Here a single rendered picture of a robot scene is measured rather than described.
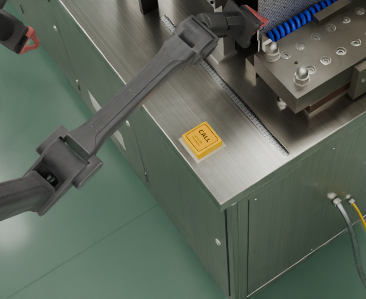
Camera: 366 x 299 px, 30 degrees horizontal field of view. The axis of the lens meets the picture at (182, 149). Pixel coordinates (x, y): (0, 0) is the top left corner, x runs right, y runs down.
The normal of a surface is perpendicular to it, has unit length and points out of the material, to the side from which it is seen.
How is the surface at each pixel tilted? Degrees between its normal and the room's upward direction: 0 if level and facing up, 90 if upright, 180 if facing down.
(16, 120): 0
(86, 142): 20
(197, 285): 0
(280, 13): 90
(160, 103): 0
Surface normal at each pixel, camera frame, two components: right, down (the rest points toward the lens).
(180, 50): 0.19, -0.32
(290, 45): -0.07, -0.52
